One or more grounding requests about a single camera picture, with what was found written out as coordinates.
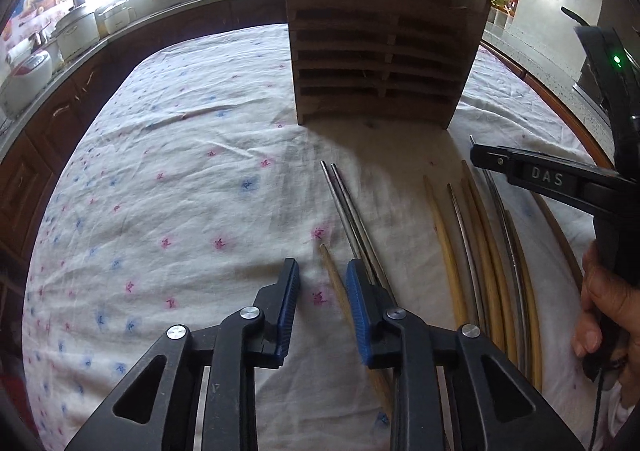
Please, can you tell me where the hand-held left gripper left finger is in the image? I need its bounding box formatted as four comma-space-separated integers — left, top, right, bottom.
65, 258, 301, 451

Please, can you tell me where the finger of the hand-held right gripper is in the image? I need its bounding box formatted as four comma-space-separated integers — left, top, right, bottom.
470, 144, 512, 184

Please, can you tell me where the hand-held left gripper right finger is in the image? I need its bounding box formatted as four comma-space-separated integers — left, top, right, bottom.
345, 258, 586, 451

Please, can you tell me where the brown wooden chopstick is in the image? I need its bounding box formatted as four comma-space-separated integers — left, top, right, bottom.
530, 192, 585, 291
319, 243, 396, 424

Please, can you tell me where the metal chopstick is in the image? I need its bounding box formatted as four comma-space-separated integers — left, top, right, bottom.
446, 182, 490, 332
321, 160, 378, 284
331, 162, 398, 308
469, 135, 532, 374

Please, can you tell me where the wooden utensil holder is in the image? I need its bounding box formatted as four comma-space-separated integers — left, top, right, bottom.
284, 0, 493, 131

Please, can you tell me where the person's right hand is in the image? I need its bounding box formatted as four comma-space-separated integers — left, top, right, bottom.
572, 241, 622, 360

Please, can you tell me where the floral white tablecloth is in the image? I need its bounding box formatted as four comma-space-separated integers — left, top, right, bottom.
22, 24, 626, 451

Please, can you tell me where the small white electric pot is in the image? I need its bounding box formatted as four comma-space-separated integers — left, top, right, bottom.
94, 0, 135, 36

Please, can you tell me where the large white electric cooker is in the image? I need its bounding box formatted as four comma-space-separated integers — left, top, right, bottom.
54, 6, 99, 61

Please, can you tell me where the white and red rice cooker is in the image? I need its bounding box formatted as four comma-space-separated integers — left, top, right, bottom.
0, 54, 55, 118

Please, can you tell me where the black pan handle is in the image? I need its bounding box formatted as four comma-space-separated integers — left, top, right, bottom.
560, 6, 601, 29

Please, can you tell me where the black wrist strap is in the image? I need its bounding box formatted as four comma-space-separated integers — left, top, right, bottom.
587, 366, 618, 451

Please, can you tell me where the fruit and palm wall poster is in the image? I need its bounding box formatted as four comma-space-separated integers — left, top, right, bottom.
0, 0, 71, 62

